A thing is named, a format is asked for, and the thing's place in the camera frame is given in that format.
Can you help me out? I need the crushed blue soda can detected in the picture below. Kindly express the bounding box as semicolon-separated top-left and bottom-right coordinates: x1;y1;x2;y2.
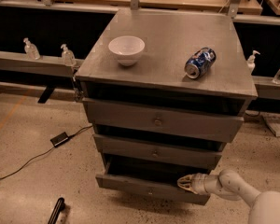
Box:
184;48;217;79

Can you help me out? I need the black cylindrical handle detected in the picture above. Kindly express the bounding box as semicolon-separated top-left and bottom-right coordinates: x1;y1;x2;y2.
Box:
48;197;65;224

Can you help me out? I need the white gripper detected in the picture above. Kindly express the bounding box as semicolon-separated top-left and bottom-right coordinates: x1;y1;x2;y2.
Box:
177;174;222;195

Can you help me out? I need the grey wooden drawer cabinet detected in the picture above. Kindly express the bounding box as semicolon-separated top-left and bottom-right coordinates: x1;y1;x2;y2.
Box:
75;8;259;185

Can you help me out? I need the black power adapter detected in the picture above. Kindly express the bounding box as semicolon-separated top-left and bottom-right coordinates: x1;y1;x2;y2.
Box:
50;132;69;147

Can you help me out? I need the clear pump bottle far left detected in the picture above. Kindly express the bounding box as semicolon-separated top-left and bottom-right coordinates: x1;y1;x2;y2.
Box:
23;37;40;60

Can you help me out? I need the grey block on floor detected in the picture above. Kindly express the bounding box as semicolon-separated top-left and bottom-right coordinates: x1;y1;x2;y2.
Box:
263;116;280;137

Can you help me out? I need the grey top drawer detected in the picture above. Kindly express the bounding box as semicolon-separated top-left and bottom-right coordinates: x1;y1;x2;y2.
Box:
82;98;244;143

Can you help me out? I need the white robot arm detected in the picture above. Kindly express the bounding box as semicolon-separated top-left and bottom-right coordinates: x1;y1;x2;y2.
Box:
177;169;280;224

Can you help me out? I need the white ceramic bowl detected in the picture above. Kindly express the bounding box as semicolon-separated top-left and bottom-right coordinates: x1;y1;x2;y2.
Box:
108;35;146;66

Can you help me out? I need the clear pump bottle near cabinet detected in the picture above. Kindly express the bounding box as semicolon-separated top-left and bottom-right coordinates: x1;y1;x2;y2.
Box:
61;44;77;66

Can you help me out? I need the grey bottom drawer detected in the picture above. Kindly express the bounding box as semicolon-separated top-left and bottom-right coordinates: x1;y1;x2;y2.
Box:
96;154;210;205

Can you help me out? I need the grey drawer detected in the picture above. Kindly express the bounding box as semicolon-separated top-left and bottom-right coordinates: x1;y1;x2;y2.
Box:
93;134;221;170
96;154;210;205
82;98;244;143

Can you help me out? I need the white pump bottle right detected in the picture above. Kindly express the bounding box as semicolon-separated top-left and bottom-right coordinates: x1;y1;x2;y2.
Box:
246;50;259;72

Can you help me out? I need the grey metal shelf rail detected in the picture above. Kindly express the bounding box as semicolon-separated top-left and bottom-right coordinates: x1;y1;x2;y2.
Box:
0;51;72;77

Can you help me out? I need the grey middle drawer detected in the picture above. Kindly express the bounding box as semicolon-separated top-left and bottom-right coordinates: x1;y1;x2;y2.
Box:
93;134;221;170

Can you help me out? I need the black power cable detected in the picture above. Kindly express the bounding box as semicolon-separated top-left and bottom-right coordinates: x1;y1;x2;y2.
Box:
0;124;94;185

